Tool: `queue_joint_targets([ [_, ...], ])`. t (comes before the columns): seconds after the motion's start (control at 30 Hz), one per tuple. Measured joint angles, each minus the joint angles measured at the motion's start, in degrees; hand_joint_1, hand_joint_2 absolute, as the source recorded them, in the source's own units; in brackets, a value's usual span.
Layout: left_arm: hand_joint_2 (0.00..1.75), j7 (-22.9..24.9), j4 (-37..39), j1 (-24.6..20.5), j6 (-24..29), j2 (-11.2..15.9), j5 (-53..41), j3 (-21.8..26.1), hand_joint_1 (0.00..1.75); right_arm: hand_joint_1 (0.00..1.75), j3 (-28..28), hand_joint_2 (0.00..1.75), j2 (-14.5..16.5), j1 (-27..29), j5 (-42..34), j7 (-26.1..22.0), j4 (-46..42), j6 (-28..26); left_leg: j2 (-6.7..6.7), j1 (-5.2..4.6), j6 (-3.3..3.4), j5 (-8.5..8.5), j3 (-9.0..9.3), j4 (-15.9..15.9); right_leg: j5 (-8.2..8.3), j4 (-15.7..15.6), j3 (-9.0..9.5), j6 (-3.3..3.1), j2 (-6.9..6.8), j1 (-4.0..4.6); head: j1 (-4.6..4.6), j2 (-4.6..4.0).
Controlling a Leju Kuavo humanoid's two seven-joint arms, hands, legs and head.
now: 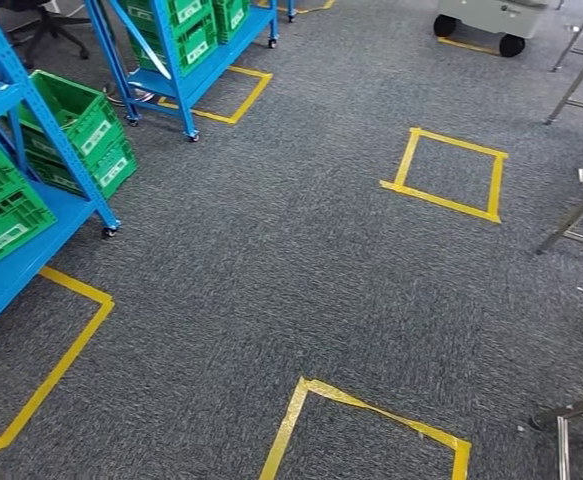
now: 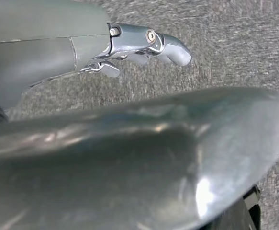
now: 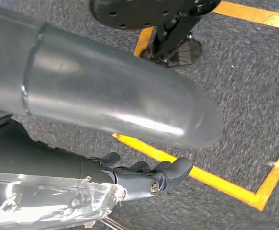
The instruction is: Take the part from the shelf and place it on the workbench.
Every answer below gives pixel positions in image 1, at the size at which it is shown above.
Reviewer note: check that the stainless steel workbench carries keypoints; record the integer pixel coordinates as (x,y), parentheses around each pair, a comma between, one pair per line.
(571,409)

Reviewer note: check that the yellow floor tape square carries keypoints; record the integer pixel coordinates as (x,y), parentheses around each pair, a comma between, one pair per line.
(471,47)
(371,409)

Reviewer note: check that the chrome round stool base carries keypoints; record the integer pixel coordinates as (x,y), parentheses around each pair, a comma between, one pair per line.
(141,98)

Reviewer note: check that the grey wheeled cart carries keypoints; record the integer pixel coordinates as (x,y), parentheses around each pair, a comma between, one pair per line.
(491,16)

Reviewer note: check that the black office chair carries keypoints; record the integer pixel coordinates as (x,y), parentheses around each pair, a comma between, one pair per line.
(46,20)

